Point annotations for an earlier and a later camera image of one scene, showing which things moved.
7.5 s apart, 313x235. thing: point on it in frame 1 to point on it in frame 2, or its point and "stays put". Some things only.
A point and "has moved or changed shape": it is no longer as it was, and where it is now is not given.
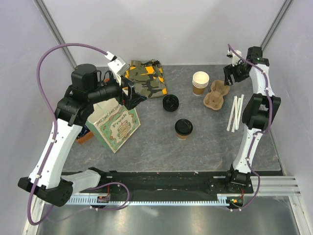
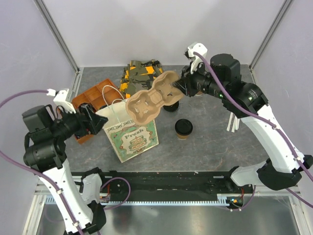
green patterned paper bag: (110, 125) has moved or changed shape
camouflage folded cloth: (148, 78) stays put
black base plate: (180, 182) stays put
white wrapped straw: (229, 123) stays put
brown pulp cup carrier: (214, 99) to (144, 105)
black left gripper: (133, 99) to (90, 122)
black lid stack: (170, 103) stays put
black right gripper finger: (227, 82) to (180, 84)
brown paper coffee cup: (182, 137) stays put
